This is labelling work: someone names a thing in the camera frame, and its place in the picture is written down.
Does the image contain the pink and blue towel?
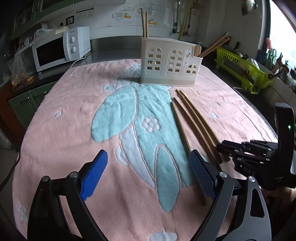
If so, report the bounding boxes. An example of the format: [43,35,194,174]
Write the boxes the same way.
[11,58,278,241]

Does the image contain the cream plastic utensil holder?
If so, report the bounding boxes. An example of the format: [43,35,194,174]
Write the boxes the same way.
[140,37,203,86]

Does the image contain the yellow gas pipe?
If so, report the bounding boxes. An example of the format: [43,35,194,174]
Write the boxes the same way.
[178,1,197,40]

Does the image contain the hanging steel wok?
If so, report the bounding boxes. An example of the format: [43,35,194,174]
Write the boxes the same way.
[241,0,258,16]

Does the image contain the person's right hand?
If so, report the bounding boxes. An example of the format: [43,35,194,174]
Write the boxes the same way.
[261,187,295,206]

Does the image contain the plastic bag with food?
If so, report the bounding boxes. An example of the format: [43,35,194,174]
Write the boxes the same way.
[8,48,36,88]

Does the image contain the white microwave oven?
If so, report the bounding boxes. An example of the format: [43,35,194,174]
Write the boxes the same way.
[32,27,91,72]

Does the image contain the wooden chopstick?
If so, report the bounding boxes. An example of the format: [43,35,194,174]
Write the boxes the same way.
[141,9,147,38]
[176,90,230,164]
[171,101,207,206]
[198,32,230,58]
[174,90,230,165]
[199,37,231,58]
[145,11,149,38]
[173,97,220,166]

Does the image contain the green dish drying rack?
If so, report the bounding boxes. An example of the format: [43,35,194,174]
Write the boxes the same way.
[215,47,273,94]

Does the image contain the green lower cabinet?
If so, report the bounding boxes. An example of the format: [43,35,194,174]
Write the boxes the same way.
[8,81,56,130]

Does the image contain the green upper wall cabinets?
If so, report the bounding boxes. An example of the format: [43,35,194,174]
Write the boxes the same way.
[11,1,125,39]

